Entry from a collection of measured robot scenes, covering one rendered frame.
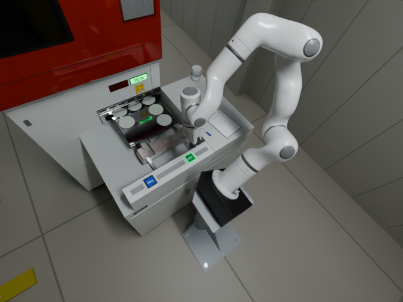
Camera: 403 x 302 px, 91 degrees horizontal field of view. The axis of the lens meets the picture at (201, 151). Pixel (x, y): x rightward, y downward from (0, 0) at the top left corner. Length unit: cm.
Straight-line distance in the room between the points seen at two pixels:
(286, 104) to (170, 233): 154
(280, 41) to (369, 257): 236
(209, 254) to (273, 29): 174
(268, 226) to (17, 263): 216
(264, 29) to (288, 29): 7
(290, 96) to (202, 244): 152
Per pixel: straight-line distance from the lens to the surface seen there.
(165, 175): 112
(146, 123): 138
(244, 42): 79
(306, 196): 253
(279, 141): 89
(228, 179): 102
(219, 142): 124
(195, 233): 200
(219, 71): 79
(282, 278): 222
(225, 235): 205
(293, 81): 87
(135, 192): 110
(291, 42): 78
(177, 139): 132
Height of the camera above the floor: 198
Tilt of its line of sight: 59 degrees down
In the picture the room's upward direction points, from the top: 14 degrees clockwise
